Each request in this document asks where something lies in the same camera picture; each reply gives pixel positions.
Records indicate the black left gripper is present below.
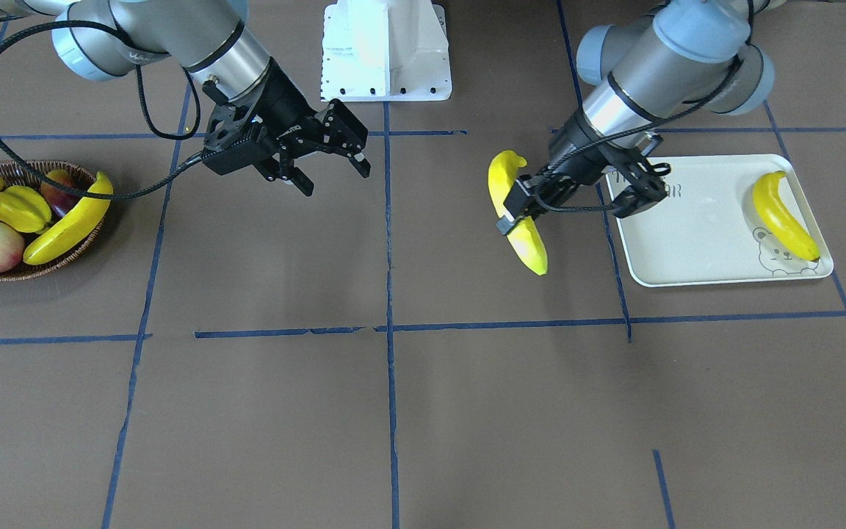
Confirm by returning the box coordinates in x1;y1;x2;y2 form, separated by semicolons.
496;110;607;235

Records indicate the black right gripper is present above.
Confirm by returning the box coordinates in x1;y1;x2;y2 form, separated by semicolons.
258;62;372;197

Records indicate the yellow banana long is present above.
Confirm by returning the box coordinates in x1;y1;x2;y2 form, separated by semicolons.
488;150;549;276

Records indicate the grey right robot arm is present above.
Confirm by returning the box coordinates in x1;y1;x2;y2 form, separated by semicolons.
0;1;372;195

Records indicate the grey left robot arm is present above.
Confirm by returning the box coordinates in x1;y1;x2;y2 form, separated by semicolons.
494;1;776;235

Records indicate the yellow banana basket edge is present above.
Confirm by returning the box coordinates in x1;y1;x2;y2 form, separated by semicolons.
23;198;110;265

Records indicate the white bear print tray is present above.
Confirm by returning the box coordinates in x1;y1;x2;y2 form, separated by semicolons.
618;154;835;287

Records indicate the red mango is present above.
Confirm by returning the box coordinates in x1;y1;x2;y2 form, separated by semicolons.
40;170;81;220

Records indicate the small yellow banana piece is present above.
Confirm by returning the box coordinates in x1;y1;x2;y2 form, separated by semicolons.
0;185;51;234

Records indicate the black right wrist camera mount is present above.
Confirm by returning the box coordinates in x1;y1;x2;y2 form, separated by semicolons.
200;80;279;181

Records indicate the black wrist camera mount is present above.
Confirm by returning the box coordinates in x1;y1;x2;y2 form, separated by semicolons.
200;80;279;181
601;132;671;218

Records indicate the black braided cable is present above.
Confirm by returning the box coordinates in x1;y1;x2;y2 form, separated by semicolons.
0;19;218;201
540;0;758;214

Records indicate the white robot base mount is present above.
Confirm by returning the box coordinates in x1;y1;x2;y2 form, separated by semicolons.
320;1;453;101

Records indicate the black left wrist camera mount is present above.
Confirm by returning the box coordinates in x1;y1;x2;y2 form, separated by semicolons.
601;132;671;218

